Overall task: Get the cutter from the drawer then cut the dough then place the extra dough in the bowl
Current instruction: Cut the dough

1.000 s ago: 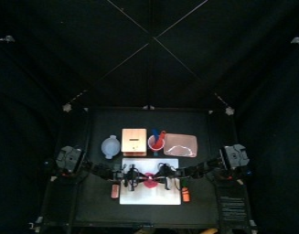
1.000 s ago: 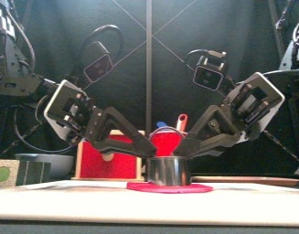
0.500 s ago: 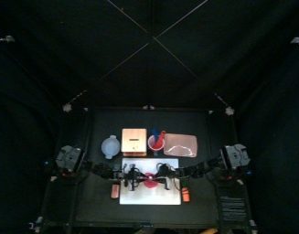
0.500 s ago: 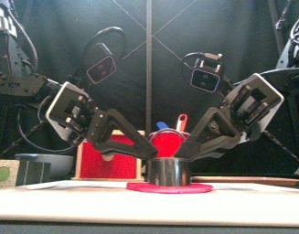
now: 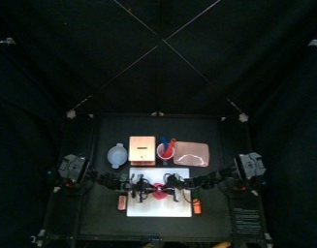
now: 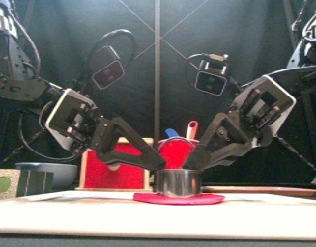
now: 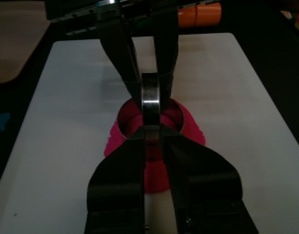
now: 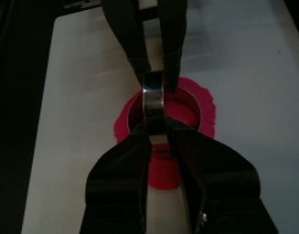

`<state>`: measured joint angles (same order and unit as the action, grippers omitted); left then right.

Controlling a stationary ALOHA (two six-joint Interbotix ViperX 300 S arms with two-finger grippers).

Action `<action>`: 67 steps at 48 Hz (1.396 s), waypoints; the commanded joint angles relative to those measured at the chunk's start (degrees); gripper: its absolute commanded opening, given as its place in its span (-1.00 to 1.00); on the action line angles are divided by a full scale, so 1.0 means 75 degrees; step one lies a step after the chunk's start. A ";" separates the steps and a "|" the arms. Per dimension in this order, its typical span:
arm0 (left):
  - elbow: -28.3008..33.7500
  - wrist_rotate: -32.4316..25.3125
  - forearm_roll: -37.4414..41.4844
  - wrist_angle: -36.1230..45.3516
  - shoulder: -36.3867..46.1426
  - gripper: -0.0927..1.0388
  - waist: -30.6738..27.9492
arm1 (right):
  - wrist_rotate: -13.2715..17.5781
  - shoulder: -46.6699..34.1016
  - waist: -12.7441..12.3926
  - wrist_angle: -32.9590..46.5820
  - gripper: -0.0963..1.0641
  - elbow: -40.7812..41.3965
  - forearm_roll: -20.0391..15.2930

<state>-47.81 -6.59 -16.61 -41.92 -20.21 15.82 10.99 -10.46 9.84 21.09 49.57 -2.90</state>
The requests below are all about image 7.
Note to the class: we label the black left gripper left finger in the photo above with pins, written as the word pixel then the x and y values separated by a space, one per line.
pixel 116 189

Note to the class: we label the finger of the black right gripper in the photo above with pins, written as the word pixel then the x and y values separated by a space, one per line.
pixel 120 58
pixel 167 55

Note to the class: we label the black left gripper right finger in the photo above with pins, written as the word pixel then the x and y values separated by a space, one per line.
pixel 206 189

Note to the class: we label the round metal dough cutter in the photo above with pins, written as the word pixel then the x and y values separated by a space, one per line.
pixel 150 97

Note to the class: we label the pink play dough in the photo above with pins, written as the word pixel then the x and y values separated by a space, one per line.
pixel 194 128

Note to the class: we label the orange plastic cup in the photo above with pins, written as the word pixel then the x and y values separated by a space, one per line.
pixel 204 13

